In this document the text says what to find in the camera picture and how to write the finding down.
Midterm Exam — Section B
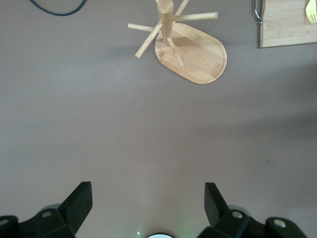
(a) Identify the bamboo cutting board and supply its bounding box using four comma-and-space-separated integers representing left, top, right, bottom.
253, 0, 317, 49

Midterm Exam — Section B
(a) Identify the brown table cover sheet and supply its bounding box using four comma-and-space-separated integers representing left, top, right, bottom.
0, 0, 317, 238

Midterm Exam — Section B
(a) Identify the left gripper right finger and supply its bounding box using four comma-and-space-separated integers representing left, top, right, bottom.
197, 182, 307, 238

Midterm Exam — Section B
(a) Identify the black cable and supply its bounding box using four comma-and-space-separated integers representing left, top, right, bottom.
29, 0, 88, 16

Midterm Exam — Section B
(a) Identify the yellow plastic fork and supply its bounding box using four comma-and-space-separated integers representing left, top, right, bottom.
305, 0, 317, 24

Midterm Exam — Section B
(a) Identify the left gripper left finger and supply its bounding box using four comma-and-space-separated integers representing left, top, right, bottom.
0, 181, 93, 238

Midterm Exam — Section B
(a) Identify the wooden mug tree stand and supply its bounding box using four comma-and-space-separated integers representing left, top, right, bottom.
127, 0, 228, 85

